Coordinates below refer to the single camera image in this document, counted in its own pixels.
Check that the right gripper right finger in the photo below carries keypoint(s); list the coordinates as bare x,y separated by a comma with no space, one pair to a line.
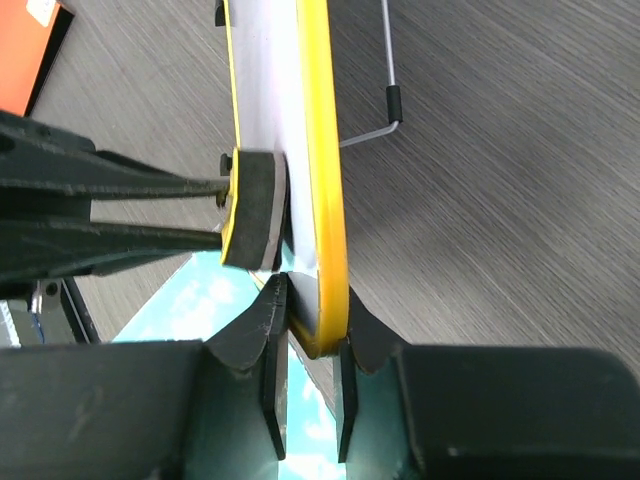
409,411

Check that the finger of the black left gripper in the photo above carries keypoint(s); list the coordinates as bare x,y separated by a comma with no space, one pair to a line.
35,250
38,157

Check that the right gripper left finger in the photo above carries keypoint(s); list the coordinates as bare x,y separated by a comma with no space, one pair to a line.
213,409

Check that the yellow-framed whiteboard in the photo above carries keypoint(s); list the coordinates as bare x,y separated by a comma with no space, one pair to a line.
283,98

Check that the teal plastic cutting board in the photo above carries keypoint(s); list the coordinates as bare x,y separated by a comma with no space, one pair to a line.
201,298

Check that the orange folder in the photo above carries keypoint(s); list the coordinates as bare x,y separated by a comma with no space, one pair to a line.
32,32

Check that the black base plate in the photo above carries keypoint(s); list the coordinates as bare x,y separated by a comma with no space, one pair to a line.
57,315

